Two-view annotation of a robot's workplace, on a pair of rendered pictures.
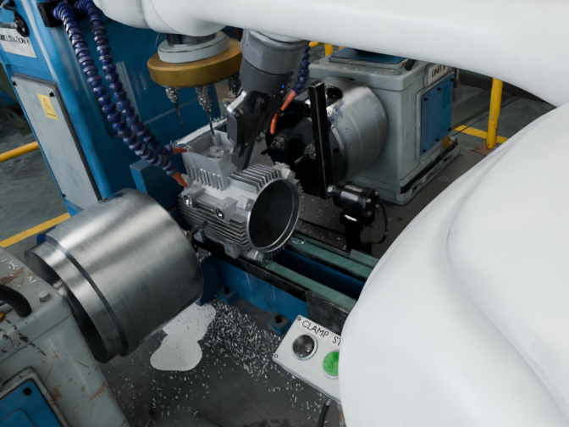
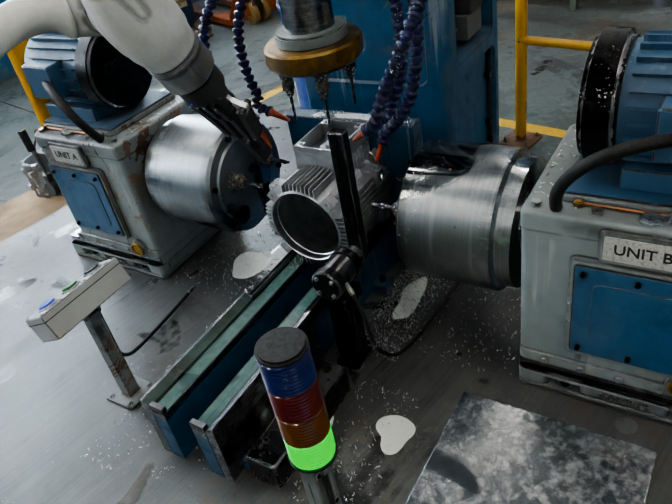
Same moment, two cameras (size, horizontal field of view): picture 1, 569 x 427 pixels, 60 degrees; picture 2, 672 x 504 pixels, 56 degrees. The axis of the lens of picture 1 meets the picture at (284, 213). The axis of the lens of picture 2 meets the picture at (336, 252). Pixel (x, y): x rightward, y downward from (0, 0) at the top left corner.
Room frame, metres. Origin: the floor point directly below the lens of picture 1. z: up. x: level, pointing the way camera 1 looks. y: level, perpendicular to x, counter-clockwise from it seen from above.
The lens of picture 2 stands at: (0.73, -1.02, 1.69)
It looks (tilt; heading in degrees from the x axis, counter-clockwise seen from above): 36 degrees down; 81
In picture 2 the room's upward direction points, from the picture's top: 12 degrees counter-clockwise
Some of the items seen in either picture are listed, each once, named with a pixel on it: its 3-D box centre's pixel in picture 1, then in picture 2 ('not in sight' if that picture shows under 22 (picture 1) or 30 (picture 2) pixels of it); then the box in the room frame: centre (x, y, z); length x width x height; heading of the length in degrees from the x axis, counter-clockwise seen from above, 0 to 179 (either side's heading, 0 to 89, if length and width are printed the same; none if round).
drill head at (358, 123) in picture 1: (332, 130); (487, 216); (1.14, -0.15, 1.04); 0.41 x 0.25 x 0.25; 134
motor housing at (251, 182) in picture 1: (241, 202); (330, 200); (0.91, 0.09, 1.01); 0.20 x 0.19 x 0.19; 44
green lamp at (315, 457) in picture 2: not in sight; (309, 440); (0.73, -0.50, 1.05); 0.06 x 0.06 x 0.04
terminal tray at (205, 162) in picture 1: (219, 159); (333, 150); (0.94, 0.12, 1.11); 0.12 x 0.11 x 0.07; 44
